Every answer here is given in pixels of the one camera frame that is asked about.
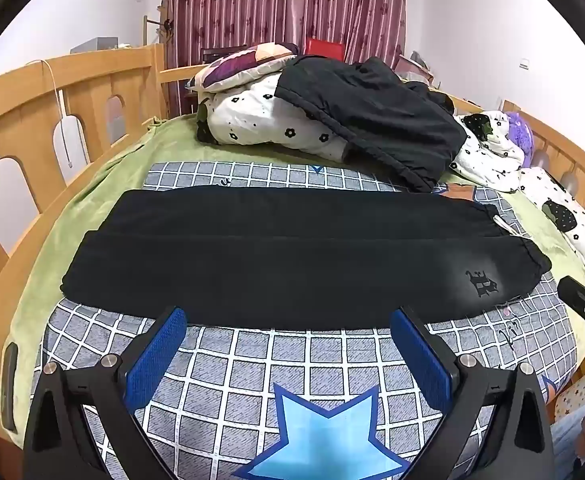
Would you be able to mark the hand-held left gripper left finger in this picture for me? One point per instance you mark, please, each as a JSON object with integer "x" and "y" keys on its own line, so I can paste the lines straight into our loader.
{"x": 155, "y": 360}

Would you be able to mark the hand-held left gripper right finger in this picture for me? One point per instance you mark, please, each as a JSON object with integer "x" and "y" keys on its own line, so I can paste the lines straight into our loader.
{"x": 422, "y": 360}

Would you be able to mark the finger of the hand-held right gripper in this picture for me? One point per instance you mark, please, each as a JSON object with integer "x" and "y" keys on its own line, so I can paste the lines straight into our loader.
{"x": 580, "y": 292}

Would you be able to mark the grey checked star blanket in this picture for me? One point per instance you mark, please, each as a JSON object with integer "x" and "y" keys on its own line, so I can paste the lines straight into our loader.
{"x": 232, "y": 375}

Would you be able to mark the white floral pillow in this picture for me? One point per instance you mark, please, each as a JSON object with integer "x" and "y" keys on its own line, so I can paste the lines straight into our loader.
{"x": 562, "y": 200}

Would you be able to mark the black flat device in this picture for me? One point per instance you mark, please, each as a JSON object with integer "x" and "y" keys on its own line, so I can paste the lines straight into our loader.
{"x": 8, "y": 385}

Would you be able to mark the purple plush toy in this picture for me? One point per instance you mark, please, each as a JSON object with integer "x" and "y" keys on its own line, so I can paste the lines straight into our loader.
{"x": 520, "y": 132}

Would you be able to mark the green bed sheet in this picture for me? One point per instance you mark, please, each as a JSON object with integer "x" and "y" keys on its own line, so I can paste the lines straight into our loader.
{"x": 97, "y": 200}

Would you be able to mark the black jacket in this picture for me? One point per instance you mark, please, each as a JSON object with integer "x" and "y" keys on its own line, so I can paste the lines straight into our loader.
{"x": 372, "y": 105}

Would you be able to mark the white floral quilt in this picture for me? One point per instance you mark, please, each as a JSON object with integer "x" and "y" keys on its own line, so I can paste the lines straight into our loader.
{"x": 262, "y": 115}

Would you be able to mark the purple patchwork pillow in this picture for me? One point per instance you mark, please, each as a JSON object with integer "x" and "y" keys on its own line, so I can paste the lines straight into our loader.
{"x": 237, "y": 67}

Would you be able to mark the grey box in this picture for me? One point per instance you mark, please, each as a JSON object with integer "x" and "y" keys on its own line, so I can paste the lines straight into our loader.
{"x": 97, "y": 45}

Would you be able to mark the red box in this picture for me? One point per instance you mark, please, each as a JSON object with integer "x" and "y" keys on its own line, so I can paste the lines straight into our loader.
{"x": 325, "y": 49}

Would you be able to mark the wooden coat rack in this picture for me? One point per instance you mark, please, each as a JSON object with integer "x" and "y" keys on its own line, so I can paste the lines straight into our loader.
{"x": 145, "y": 30}

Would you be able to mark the maroon floral curtain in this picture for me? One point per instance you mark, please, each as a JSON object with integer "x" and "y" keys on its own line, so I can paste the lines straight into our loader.
{"x": 272, "y": 5}

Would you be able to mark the wooden bed frame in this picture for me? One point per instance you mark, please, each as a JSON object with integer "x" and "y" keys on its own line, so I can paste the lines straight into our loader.
{"x": 22, "y": 90}

